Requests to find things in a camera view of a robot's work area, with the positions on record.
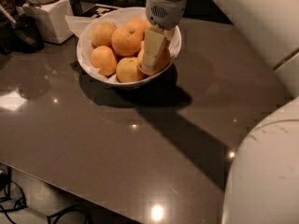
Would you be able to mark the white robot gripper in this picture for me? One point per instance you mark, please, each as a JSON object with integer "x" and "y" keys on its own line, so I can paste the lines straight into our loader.
{"x": 165, "y": 12}

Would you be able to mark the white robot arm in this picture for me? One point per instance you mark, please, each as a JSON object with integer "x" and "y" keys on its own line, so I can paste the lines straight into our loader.
{"x": 261, "y": 184}

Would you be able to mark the white paper bowl liner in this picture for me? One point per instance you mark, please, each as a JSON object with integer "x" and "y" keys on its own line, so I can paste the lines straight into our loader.
{"x": 83, "y": 28}

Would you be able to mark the orange hidden at back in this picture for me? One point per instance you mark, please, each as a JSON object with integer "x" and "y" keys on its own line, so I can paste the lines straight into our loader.
{"x": 139, "y": 24}

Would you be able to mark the yellowish orange at front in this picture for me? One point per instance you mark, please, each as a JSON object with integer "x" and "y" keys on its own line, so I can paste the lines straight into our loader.
{"x": 127, "y": 70}

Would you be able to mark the black white marker card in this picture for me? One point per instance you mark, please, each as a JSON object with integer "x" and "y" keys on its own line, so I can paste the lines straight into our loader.
{"x": 98, "y": 10}

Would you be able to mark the white square ceramic canister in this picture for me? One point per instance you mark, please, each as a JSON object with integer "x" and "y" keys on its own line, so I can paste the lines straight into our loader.
{"x": 50, "y": 20}

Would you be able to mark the black round pot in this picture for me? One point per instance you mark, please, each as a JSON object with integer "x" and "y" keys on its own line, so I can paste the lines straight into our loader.
{"x": 23, "y": 36}

